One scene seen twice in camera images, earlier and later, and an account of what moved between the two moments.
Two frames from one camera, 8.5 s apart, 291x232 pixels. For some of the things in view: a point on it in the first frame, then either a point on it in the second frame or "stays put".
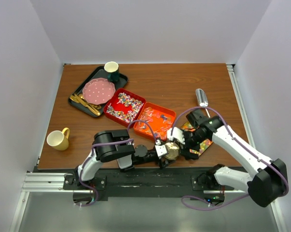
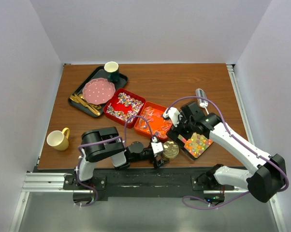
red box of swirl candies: x=124 y=107 stays put
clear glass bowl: x=171 y=159 stays put
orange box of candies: x=160 y=118 stays put
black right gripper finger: x=188 y=155 -> x=175 y=137
